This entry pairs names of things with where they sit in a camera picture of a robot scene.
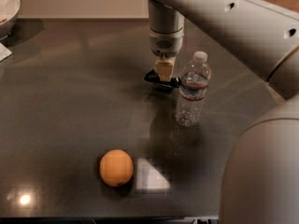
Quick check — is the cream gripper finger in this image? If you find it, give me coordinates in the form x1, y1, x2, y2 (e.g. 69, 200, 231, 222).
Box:
155, 58, 175, 82

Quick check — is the black rxbar chocolate wrapper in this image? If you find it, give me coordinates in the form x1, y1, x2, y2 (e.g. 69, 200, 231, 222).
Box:
144, 69, 180, 89

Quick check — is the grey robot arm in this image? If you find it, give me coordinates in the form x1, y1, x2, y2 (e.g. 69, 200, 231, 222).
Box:
149, 0, 299, 224

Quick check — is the clear plastic water bottle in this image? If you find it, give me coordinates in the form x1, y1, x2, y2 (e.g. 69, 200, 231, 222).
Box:
176, 51, 211, 127

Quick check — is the orange fruit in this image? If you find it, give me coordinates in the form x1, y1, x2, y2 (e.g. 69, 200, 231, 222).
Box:
99, 149, 134, 188

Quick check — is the white bowl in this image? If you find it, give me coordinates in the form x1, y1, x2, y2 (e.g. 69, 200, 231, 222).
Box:
0, 0, 21, 40

